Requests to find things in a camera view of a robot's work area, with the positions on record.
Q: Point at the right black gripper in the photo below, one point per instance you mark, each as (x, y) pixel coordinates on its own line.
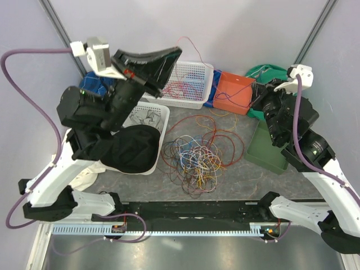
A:
(262, 91)

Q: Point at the large white plastic basket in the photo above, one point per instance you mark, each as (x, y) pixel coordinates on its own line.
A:
(188, 86)

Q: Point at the black hat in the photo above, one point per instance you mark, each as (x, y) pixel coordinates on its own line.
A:
(134, 149)

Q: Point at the small white plastic basket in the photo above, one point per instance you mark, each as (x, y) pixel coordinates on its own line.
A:
(164, 113)

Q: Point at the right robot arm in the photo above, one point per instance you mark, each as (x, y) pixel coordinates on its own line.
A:
(289, 118)

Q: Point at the grey slotted cable duct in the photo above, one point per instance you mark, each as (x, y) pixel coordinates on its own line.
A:
(112, 230)

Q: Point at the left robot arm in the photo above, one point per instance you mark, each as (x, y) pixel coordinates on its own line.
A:
(92, 120)

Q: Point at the grey cloth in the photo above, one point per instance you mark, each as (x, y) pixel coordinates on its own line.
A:
(147, 117)

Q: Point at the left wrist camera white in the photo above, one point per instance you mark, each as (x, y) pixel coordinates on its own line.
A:
(98, 57)

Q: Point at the corner aluminium post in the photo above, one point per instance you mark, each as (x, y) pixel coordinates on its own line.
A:
(62, 33)
(315, 30)

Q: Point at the blue plaid cloth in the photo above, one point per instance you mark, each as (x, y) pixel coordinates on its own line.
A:
(96, 84)

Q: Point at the green cloth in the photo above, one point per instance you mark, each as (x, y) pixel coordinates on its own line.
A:
(263, 74)

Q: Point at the white cloth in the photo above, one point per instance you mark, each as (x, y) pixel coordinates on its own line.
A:
(86, 177)

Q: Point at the right corner aluminium post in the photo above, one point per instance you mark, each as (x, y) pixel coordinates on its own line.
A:
(315, 30)

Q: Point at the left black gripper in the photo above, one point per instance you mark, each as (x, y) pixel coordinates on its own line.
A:
(160, 64)

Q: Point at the orange plastic tray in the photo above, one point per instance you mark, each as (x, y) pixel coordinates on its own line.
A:
(233, 93)

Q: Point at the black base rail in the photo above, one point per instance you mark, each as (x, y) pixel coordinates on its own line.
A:
(204, 215)

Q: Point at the left corner aluminium post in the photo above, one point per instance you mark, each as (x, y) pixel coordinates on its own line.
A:
(62, 33)

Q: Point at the green plastic tray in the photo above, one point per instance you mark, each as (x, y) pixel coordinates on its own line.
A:
(262, 153)

